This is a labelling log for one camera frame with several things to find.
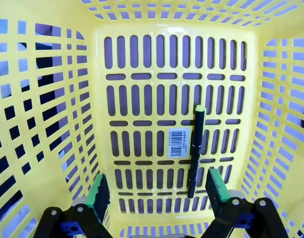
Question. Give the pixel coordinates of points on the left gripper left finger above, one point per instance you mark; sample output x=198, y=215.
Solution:
x=101, y=198

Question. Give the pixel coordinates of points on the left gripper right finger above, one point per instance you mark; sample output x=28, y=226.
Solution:
x=215, y=191

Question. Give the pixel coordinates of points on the black marker green cap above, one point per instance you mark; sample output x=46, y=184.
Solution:
x=197, y=138

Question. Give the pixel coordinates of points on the yellow plastic shopping basket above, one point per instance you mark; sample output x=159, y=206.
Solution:
x=98, y=74

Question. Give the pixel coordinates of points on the white barcode sticker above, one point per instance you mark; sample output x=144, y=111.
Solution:
x=177, y=143

